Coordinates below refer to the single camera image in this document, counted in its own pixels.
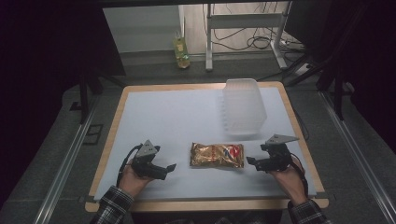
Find black stand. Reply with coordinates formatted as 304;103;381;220
71;66;125;125
316;62;356;121

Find black floor bracket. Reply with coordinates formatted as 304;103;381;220
82;123;105;146

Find gold snack packet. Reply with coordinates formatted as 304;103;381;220
189;142;245;169

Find person's left hand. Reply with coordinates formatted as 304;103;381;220
118;159;155;199

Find yellow green bottle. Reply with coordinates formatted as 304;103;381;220
173;30;191;69

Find floor cables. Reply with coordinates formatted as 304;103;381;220
202;2;307;62

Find white metal stand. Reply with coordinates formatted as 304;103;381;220
205;1;292;72

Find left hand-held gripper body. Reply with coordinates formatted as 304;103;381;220
130;139;167;181

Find clear plastic container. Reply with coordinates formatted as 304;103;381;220
219;77;268;136

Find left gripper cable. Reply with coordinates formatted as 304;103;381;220
116;143;144;189

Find metal floor rail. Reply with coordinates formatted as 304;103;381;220
319;91;396;224
32;96;101;224

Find white table mat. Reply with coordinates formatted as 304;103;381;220
93;86;318;201

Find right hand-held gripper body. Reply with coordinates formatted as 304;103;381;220
255;133;300;173

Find person's right hand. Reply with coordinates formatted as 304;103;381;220
269;155;307;206

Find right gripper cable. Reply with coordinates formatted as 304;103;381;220
289;152;310;198

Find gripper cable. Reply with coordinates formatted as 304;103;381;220
116;143;144;189
289;152;310;198

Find wooden table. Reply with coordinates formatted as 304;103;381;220
84;81;330;214

